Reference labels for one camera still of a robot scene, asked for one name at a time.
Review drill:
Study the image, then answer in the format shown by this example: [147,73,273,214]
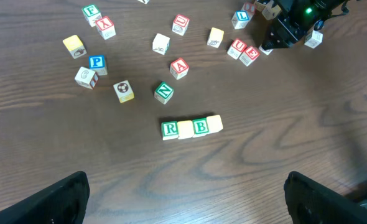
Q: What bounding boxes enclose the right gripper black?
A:
[261,14,314,50]

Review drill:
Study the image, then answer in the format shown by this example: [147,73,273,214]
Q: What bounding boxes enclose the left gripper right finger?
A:
[284,171,367,224]

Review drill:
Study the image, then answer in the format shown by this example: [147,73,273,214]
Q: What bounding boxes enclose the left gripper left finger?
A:
[0,171,90,224]

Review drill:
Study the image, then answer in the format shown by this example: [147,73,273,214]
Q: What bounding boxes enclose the green R block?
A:
[161,121,179,141]

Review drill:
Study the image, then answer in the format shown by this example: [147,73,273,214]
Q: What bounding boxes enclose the green B block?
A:
[192,118,210,138]

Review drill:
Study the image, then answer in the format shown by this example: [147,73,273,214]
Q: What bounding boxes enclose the yellow block O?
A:
[177,120,194,139]

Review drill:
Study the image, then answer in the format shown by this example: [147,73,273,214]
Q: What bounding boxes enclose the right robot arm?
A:
[261,0,349,50]

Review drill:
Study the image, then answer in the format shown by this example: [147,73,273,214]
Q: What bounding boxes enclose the white blank block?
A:
[304,30,323,49]

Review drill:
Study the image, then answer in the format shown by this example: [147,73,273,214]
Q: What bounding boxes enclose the yellow block by Z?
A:
[254,0,267,12]

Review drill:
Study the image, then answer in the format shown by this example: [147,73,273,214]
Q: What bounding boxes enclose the red Q block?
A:
[239,46,260,67]

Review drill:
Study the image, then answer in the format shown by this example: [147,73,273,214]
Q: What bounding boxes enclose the red I block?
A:
[241,2,256,19]

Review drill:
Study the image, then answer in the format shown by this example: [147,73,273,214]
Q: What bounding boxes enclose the blue L block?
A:
[231,11,250,29]

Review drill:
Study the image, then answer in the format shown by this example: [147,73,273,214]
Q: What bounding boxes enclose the red U block lower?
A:
[227,39,247,60]

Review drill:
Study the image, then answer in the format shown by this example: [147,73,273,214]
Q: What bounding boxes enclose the red u block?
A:
[172,14,190,36]
[227,39,247,60]

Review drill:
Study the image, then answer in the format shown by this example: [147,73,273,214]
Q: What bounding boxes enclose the red U block upper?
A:
[172,14,190,36]

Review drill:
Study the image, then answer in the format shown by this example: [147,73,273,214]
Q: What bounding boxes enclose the red A block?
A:
[170,58,189,80]

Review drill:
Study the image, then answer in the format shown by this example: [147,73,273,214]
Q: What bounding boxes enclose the white grey picture block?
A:
[152,34,170,55]

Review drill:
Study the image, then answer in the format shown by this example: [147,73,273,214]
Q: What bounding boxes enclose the beige red block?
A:
[75,67,99,90]

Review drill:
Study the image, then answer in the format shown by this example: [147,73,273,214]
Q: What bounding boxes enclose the yellow picture block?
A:
[113,80,134,103]

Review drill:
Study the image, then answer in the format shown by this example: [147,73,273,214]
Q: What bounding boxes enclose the green N block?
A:
[154,82,174,105]

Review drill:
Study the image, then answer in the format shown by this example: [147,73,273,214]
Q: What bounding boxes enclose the blue P block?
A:
[88,55,108,76]

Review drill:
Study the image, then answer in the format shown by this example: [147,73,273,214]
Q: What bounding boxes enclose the red Y block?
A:
[95,16,116,40]

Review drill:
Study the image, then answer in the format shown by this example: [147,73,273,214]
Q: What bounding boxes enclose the green F block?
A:
[81,4,102,27]

